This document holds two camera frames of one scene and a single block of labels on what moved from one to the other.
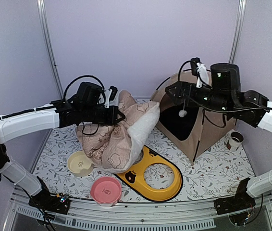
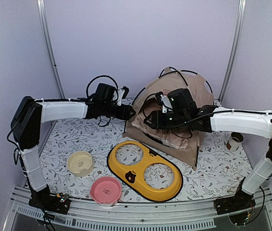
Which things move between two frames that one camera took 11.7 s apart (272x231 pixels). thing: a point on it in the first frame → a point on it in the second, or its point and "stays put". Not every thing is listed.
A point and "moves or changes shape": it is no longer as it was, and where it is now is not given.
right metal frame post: (240, 19) stays put
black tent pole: (169, 77) → (171, 72)
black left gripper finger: (175, 92) → (152, 120)
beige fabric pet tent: (191, 127) moves or changes shape
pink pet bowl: (106, 191) stays put
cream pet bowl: (79, 164) stays put
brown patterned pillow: (113, 148) → (173, 137)
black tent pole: (198, 143) → (178, 71)
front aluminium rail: (202, 215) stays put
